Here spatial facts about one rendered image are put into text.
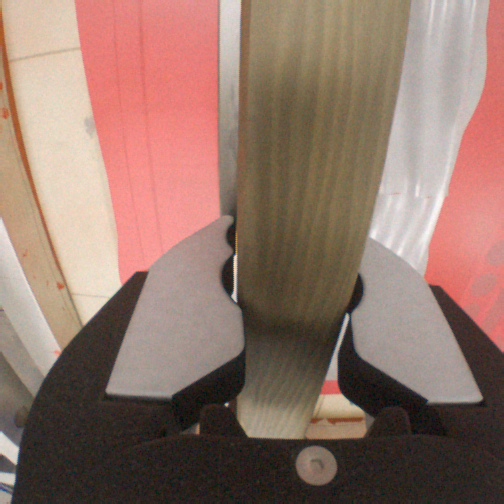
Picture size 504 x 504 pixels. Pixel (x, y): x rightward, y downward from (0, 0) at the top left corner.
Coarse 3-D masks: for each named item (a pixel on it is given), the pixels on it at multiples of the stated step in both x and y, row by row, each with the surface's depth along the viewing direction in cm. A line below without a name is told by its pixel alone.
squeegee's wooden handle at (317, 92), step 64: (256, 0) 4; (320, 0) 4; (384, 0) 4; (256, 64) 5; (320, 64) 4; (384, 64) 4; (256, 128) 5; (320, 128) 5; (384, 128) 5; (256, 192) 6; (320, 192) 6; (256, 256) 6; (320, 256) 6; (256, 320) 7; (320, 320) 7; (256, 384) 9; (320, 384) 9
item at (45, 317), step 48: (0, 0) 11; (0, 48) 12; (0, 96) 13; (0, 144) 13; (0, 192) 14; (0, 240) 15; (48, 240) 19; (0, 288) 17; (48, 288) 19; (48, 336) 19; (336, 432) 28
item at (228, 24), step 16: (224, 0) 9; (240, 0) 9; (224, 16) 9; (224, 32) 9; (224, 48) 10; (224, 64) 10; (224, 80) 10; (224, 96) 10; (224, 112) 11; (224, 128) 11; (224, 144) 11; (224, 160) 12; (224, 176) 12; (224, 192) 13; (224, 208) 13
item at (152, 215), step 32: (128, 192) 17; (160, 192) 17; (192, 192) 17; (128, 224) 18; (160, 224) 18; (192, 224) 18; (448, 224) 17; (480, 224) 17; (128, 256) 19; (160, 256) 19; (448, 256) 18; (480, 256) 18; (448, 288) 20
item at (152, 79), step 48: (96, 0) 11; (144, 0) 11; (192, 0) 12; (96, 48) 13; (144, 48) 13; (192, 48) 13; (96, 96) 14; (144, 96) 14; (192, 96) 14; (480, 96) 13; (144, 144) 15; (192, 144) 15; (480, 144) 14; (480, 192) 16
